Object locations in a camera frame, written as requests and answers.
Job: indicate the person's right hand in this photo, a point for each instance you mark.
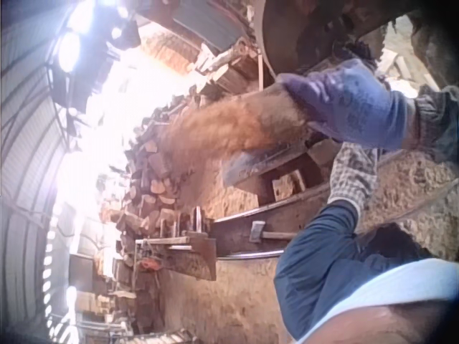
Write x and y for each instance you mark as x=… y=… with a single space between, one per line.
x=358 y=104

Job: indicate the person's right fingers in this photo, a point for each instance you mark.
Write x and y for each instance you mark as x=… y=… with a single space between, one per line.
x=305 y=89

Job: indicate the large dark metal wheel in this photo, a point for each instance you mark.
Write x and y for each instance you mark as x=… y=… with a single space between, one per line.
x=297 y=32

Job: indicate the stack of wood planks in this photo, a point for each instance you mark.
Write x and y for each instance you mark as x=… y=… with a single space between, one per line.
x=229 y=70

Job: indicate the blue metal machine part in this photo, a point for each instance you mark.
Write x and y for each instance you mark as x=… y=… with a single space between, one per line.
x=258 y=163

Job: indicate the pile of pale wood offcuts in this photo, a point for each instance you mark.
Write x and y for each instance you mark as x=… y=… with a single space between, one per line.
x=398 y=66

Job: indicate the square wood block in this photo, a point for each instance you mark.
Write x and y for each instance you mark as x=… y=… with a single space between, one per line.
x=288 y=185

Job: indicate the corrugated metal sheet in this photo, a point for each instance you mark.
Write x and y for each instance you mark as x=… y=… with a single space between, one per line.
x=204 y=21

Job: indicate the sawdust heap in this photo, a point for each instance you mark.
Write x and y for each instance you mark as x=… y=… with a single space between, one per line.
x=412 y=193

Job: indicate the heap of cut firewood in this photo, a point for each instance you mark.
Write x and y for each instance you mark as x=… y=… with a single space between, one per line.
x=150 y=175

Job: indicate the small red object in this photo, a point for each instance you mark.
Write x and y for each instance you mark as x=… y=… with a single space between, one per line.
x=147 y=263

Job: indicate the steel carriage rail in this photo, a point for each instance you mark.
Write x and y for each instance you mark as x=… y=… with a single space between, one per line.
x=244 y=229

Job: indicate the rusty metal machine bracket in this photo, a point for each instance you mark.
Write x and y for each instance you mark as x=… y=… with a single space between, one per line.
x=186 y=251

